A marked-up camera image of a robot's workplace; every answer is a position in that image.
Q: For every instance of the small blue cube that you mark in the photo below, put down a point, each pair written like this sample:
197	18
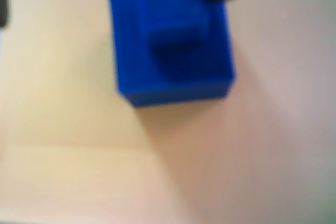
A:
131	77

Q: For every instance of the tiny blue cube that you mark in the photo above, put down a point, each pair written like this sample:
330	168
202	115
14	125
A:
170	6

